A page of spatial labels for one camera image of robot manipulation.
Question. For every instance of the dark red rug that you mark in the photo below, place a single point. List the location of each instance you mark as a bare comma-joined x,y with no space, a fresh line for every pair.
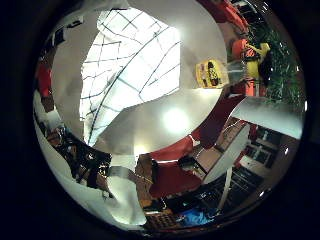
230,13

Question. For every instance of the green leafy plant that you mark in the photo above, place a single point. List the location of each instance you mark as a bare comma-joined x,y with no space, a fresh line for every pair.
283,73

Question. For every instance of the black window frame unit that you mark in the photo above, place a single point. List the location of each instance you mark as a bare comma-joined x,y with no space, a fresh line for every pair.
263,146

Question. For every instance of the dark red bench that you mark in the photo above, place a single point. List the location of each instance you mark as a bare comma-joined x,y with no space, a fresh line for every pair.
218,120

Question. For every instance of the red sofa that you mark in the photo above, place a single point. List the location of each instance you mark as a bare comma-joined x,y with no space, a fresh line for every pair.
173,180

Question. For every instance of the white pillar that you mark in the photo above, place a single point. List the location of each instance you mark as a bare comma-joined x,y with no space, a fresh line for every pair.
270,116

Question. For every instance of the clear spray bottle yellow label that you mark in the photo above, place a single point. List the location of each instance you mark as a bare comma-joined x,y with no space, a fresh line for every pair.
213,74

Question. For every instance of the round white pedestal table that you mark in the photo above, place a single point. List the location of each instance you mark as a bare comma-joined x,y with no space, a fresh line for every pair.
230,153

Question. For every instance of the orange chair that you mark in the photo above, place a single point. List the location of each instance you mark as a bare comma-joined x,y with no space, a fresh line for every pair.
238,49

